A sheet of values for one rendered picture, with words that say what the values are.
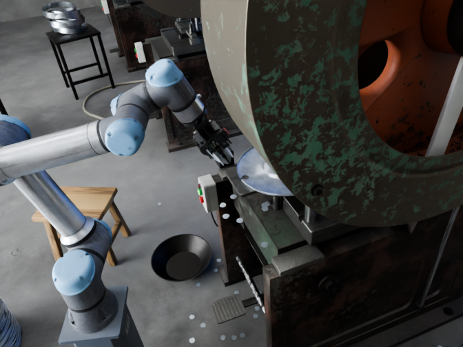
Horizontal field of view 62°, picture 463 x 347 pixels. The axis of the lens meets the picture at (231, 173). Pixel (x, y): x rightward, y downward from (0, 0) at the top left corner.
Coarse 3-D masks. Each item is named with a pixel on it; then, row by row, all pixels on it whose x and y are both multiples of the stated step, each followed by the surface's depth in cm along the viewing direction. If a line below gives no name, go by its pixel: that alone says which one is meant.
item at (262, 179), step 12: (240, 156) 127; (252, 156) 127; (240, 168) 123; (252, 168) 122; (264, 168) 121; (252, 180) 117; (264, 180) 117; (276, 180) 116; (264, 192) 112; (276, 192) 112; (288, 192) 111
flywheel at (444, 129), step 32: (384, 0) 56; (416, 0) 58; (448, 0) 56; (384, 32) 59; (416, 32) 62; (448, 32) 58; (416, 64) 65; (448, 64) 68; (384, 96) 67; (416, 96) 70; (448, 96) 66; (384, 128) 71; (416, 128) 74; (448, 128) 70
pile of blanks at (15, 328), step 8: (0, 304) 156; (0, 312) 154; (8, 312) 164; (0, 320) 154; (8, 320) 160; (16, 320) 168; (0, 328) 154; (8, 328) 159; (16, 328) 164; (0, 336) 154; (8, 336) 158; (16, 336) 163; (0, 344) 154; (8, 344) 158; (16, 344) 164
